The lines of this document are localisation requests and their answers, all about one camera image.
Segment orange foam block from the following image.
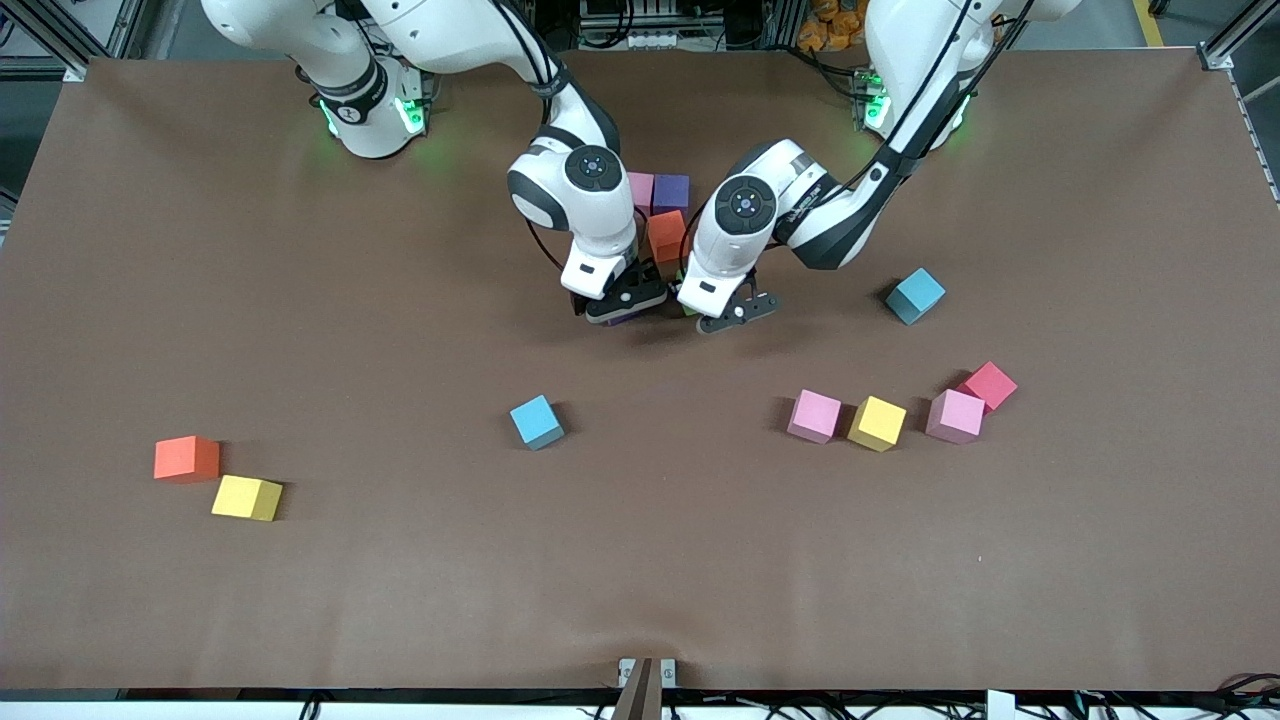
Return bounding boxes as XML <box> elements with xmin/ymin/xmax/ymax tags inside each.
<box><xmin>154</xmin><ymin>436</ymin><xmax>221</xmax><ymax>485</ymax></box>
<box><xmin>647</xmin><ymin>210</ymin><xmax>691</xmax><ymax>266</ymax></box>

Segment blue foam block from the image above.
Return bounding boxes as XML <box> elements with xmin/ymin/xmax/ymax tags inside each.
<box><xmin>509</xmin><ymin>395</ymin><xmax>566</xmax><ymax>451</ymax></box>
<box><xmin>885</xmin><ymin>267</ymin><xmax>946</xmax><ymax>326</ymax></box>

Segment yellow foam block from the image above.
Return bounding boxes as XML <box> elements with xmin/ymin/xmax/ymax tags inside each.
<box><xmin>848</xmin><ymin>396</ymin><xmax>908</xmax><ymax>453</ymax></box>
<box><xmin>211</xmin><ymin>475</ymin><xmax>284</xmax><ymax>523</ymax></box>

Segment white electronics box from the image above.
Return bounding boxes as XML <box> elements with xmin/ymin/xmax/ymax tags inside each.
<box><xmin>578</xmin><ymin>0</ymin><xmax>691</xmax><ymax>51</ymax></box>

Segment red foam block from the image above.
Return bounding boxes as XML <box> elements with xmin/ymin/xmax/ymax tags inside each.
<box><xmin>958</xmin><ymin>361</ymin><xmax>1019</xmax><ymax>413</ymax></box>

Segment bag of orange items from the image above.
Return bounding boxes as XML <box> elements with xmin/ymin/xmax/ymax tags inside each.
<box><xmin>797</xmin><ymin>0</ymin><xmax>871</xmax><ymax>53</ymax></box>

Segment large table cover sheet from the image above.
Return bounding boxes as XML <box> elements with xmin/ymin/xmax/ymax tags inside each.
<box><xmin>0</xmin><ymin>50</ymin><xmax>1280</xmax><ymax>693</ymax></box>

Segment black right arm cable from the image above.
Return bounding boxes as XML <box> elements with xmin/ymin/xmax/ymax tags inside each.
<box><xmin>488</xmin><ymin>0</ymin><xmax>573</xmax><ymax>278</ymax></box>

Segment metal edge bracket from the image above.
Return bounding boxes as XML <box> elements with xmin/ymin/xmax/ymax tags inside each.
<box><xmin>612</xmin><ymin>657</ymin><xmax>678</xmax><ymax>720</ymax></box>

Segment aluminium frame rail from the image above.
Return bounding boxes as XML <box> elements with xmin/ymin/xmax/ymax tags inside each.
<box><xmin>0</xmin><ymin>0</ymin><xmax>151</xmax><ymax>83</ymax></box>

